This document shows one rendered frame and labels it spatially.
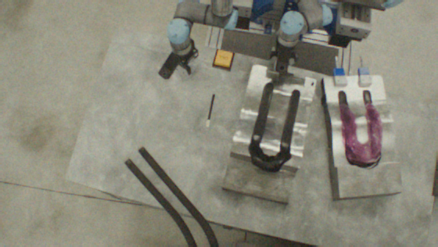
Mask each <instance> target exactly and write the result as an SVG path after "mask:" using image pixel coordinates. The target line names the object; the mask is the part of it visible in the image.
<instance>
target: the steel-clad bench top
mask: <svg viewBox="0 0 438 247"><path fill-rule="evenodd" d="M195 47H196V48H197V49H199V54H200V55H201V56H200V57H199V58H198V59H197V60H196V61H195V62H194V63H193V64H195V63H198V66H197V67H196V68H195V69H194V70H193V73H192V76H191V77H188V78H187V79H186V80H185V81H184V82H181V81H180V80H179V79H177V78H176V76H175V75H174V74H172V76H171V78H170V79H166V80H165V79H164V78H162V77H161V76H160V75H159V74H158V72H159V70H161V68H162V66H163V64H164V63H165V61H166V59H167V57H168V56H169V55H170V53H171V47H170V43H169V41H168V38H164V37H161V36H157V35H154V34H147V33H144V32H140V31H133V30H127V29H124V28H120V27H116V30H115V32H114V35H113V38H112V41H111V43H110V47H109V48H108V50H107V53H106V57H105V59H104V62H103V65H102V68H101V70H100V73H99V77H98V80H97V82H96V85H95V89H94V91H93V94H92V97H91V100H90V102H89V105H88V110H87V112H86V114H85V117H84V121H83V124H82V126H81V129H80V132H79V135H78V137H77V140H76V143H75V144H76V146H75V149H74V153H73V155H72V157H71V160H70V164H69V169H68V171H67V173H66V177H65V180H67V181H72V182H75V183H78V184H82V185H86V186H88V187H90V188H95V189H97V190H100V191H104V192H109V193H112V195H118V196H121V197H125V198H128V199H133V200H136V201H139V202H142V203H145V204H149V205H152V206H158V207H160V208H163V207H162V206H161V205H160V204H159V202H158V201H157V200H156V199H155V198H154V197H153V195H151V194H150V193H149V192H148V190H147V189H146V187H145V186H144V185H143V184H142V183H141V182H140V180H139V179H138V178H137V177H136V176H135V175H134V174H133V173H132V171H130V170H129V169H128V168H127V166H126V165H125V164H124V162H123V161H124V159H125V158H127V157H129V159H130V160H131V161H132V162H133V163H134V164H135V165H136V166H138V168H139V169H140V171H141V172H143V173H144V175H145V176H146V177H147V178H148V179H149V180H150V181H151V183H152V184H153V185H154V187H155V188H157V189H158V191H159V192H160V193H161V194H162V195H163V196H164V198H165V199H166V200H167V201H168V202H169V203H170V204H171V205H172V206H173V207H174V208H175V209H176V210H177V212H178V213H182V214H185V215H189V216H192V214H190V213H189V212H188V210H187V209H186V208H185V207H184V206H183V205H182V204H181V202H180V200H179V199H178V198H177V197H175V195H174V194H173V193H172V192H171V190H170V189H169V188H168V187H167V186H166V185H165V184H164V182H163V180H162V179H161V178H159V177H158V175H157V174H156V173H155V172H154V170H153V169H152V168H151V167H150V165H149V164H148V163H147V162H146V160H145V159H144V158H143V157H142V156H141V155H140V154H139V153H138V151H137V147H139V146H140V145H143V147H144V148H145V149H146V150H147V151H148V152H149V154H150V155H151V156H152V157H153V158H154V159H155V161H157V162H158V165H159V166H160V167H161V168H162V169H163V170H164V171H165V172H166V173H167V174H168V176H169V177H170V178H171V179H172V181H173V182H174V183H175V184H176V185H177V187H178V188H180V189H181V190H182V192H183V193H184V194H185V195H186V196H187V198H188V200H189V201H190V202H191V203H192V204H193V205H194V206H195V207H196V208H197V209H198V211H200V212H201V214H202V215H203V216H204V218H205V219H206V220H210V221H213V222H217V223H220V224H225V225H228V226H233V227H238V228H241V229H244V230H248V231H254V232H257V233H260V234H269V235H272V236H275V237H278V238H284V239H287V240H293V241H296V242H302V243H304V244H311V245H316V246H319V247H438V197H436V196H432V191H433V182H434V177H435V173H436V161H437V155H438V106H435V105H432V104H429V103H425V102H420V101H418V100H417V99H413V98H408V97H405V96H403V95H397V94H394V93H390V92H388V91H385V96H386V103H387V105H388V107H389V109H390V112H391V114H392V119H393V132H394V147H395V154H396V158H395V160H396V163H400V172H401V177H402V187H403V192H401V193H399V194H396V195H389V196H383V197H370V198H369V199H350V200H339V201H333V200H332V197H333V193H332V180H331V173H330V168H331V166H330V159H329V151H326V149H328V148H329V145H328V139H327V130H326V123H325V110H324V104H323V105H321V98H322V97H323V95H322V88H321V81H322V79H323V77H330V76H326V75H324V74H320V73H313V72H311V71H309V70H304V69H300V68H296V67H293V66H289V68H288V72H287V73H294V75H295V76H298V77H301V78H306V77H308V78H311V79H315V80H317V81H316V85H315V89H314V97H313V100H312V103H311V111H310V115H309V119H308V122H307V129H306V135H305V141H304V147H303V156H302V160H301V164H300V167H299V169H298V171H297V172H296V176H295V180H294V183H293V190H292V194H291V199H289V204H288V205H283V204H280V203H276V202H271V201H268V200H265V199H259V198H255V197H252V196H248V195H242V194H239V193H236V192H230V191H226V190H223V189H221V187H222V184H223V180H224V174H225V171H226V170H227V168H228V162H229V159H230V153H231V149H232V142H233V139H234V136H235V133H234V132H232V128H234V129H236V127H237V124H238V121H239V118H240V115H241V112H242V106H243V102H244V98H245V95H246V90H247V86H248V83H249V79H250V74H251V70H252V66H253V64H256V65H260V66H266V67H267V69H268V70H274V64H275V62H273V63H270V61H269V60H265V59H258V58H255V57H251V56H247V55H241V54H237V53H236V54H235V58H234V62H233V64H232V70H231V71H228V70H221V69H218V68H214V67H212V65H213V62H214V57H215V54H216V51H217V48H213V47H209V46H205V45H199V44H196V43H195ZM247 64H248V65H247ZM213 94H215V99H214V106H213V110H211V114H210V122H209V126H208V127H206V122H207V118H208V114H209V110H210V102H211V98H213Z"/></svg>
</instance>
